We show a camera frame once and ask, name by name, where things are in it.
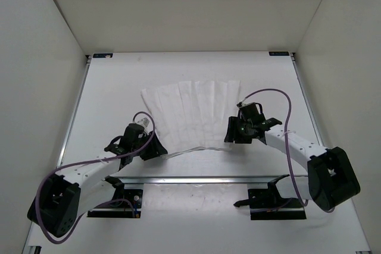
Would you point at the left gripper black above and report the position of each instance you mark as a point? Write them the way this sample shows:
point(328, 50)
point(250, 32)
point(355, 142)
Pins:
point(156, 149)

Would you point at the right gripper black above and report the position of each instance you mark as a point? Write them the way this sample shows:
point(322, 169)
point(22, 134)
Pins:
point(232, 135)

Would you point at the white pleated skirt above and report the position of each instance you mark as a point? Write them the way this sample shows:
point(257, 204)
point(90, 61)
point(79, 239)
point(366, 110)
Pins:
point(192, 115)

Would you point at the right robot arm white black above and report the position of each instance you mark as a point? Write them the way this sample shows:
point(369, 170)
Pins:
point(330, 178)

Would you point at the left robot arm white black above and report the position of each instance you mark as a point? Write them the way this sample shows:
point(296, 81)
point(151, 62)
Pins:
point(70, 192)

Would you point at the right blue corner label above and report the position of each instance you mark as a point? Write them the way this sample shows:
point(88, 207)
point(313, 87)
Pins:
point(278, 53)

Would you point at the blue corner label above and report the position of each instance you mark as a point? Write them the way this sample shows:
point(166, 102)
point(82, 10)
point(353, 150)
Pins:
point(102, 55)
point(278, 53)

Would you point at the left blue corner label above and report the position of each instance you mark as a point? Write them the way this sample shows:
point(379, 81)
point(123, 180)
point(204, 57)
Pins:
point(102, 55)

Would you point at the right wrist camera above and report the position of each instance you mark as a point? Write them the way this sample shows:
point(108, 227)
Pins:
point(242, 105)

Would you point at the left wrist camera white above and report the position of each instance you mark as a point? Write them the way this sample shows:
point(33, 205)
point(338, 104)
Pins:
point(144, 122)

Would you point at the aluminium front table rail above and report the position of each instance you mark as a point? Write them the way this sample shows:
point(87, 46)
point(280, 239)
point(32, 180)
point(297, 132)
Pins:
point(198, 180)

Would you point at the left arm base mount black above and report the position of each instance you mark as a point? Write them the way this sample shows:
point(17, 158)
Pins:
point(126, 201)

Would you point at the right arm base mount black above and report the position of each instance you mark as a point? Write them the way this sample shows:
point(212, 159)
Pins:
point(267, 204)

